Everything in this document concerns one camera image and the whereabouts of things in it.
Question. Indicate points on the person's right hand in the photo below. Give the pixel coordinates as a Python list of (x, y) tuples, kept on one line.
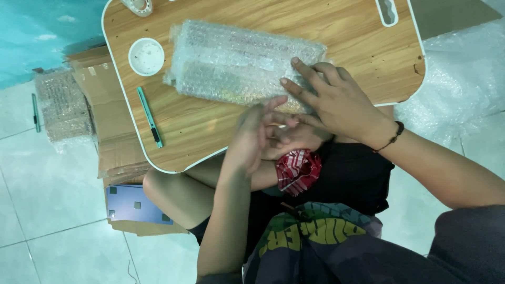
[(343, 106)]

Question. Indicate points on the person's left hand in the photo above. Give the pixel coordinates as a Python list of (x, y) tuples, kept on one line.
[(244, 146)]

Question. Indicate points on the person's left fingers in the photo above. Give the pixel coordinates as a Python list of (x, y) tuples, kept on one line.
[(272, 112)]

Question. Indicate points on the large bubble-wrapped package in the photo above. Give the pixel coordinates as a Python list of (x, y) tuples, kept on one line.
[(236, 59)]

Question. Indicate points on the red white checkered cloth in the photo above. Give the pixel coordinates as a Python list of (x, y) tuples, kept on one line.
[(298, 171)]

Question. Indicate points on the black shorts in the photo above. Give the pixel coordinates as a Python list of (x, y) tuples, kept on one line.
[(347, 177)]

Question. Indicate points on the wooden lap table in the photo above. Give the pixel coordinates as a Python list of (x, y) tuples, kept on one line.
[(355, 47)]

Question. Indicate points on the teal utility knife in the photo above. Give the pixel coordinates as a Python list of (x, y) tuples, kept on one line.
[(150, 117)]

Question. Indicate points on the stack of cardboard sheets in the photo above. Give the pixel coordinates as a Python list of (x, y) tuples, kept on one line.
[(112, 126)]

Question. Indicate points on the dark printed shirt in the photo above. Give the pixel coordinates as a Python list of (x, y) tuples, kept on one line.
[(355, 252)]

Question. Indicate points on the blue sheet with squares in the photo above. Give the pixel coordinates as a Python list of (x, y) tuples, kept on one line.
[(134, 205)]

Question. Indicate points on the white tape dispenser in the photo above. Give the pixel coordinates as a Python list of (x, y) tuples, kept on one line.
[(138, 6)]

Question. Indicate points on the clear bubble wrap sheet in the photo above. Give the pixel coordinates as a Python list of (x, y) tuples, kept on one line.
[(453, 83)]

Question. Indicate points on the brown cardboard piece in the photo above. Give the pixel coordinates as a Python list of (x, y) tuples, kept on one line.
[(449, 15)]

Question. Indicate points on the small bubble-wrapped package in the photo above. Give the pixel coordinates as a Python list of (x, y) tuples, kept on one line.
[(63, 106)]

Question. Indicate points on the teal pen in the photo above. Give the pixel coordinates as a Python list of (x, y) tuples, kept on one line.
[(36, 112)]

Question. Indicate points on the teal plastic mat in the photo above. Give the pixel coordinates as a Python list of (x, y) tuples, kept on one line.
[(43, 35)]

